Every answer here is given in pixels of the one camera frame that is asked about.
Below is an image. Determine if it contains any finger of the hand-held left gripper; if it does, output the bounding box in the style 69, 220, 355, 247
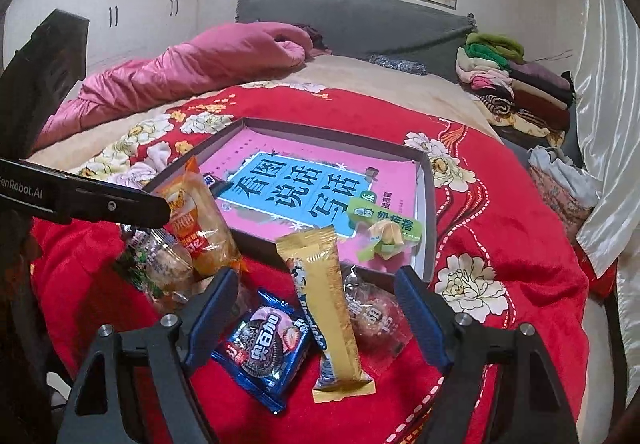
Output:
50, 164, 172, 229

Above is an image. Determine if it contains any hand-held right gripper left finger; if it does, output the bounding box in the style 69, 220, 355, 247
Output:
57, 267, 241, 444

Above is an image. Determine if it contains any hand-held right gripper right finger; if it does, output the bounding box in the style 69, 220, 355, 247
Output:
394, 266, 583, 444

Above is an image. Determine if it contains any clear small pastry packet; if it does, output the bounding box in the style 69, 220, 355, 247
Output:
149, 228, 196, 287

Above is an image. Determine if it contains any blue cookie packet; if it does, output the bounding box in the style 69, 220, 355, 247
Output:
210, 289, 313, 415

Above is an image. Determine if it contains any orange bread packet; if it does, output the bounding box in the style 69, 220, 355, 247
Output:
152, 156, 243, 279

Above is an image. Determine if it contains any gold wafer bar packet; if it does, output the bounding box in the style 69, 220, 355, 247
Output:
276, 225, 376, 405

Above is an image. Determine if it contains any shallow grey cardboard box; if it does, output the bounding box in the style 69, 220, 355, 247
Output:
142, 116, 438, 282

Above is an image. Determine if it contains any clear round pastry packet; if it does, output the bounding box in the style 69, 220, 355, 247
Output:
342, 266, 413, 355

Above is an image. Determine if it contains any green printed clear biscuit packet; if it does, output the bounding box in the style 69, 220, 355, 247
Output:
115, 226, 163, 309

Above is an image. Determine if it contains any green egg tart packet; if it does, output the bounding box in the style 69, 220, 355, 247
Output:
347, 196, 423, 267

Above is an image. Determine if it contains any red floral blanket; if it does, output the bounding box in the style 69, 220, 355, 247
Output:
30, 81, 591, 444

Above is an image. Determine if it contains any pink quilt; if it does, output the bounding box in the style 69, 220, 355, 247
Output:
32, 21, 313, 152

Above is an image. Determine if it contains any pink floral fabric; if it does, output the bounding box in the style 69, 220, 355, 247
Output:
530, 166, 596, 237

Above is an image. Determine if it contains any pink and blue book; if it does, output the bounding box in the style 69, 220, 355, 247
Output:
200, 131, 418, 269

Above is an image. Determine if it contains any pale crumpled cloth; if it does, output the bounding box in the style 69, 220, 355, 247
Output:
529, 146, 602, 205

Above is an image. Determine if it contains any beige bed sheet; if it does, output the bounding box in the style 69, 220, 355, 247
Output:
25, 54, 506, 175

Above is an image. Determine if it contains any stack of folded clothes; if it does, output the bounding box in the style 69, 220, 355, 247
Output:
455, 31, 576, 147

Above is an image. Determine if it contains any grey patterned pillow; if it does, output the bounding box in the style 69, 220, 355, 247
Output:
369, 54, 428, 76

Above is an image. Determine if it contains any dark maroon cloth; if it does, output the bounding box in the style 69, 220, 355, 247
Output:
299, 25, 328, 55

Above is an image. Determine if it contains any white satin curtain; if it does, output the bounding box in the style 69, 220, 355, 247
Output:
570, 0, 640, 285

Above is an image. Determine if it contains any grey padded headboard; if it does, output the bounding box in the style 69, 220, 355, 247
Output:
235, 0, 478, 84

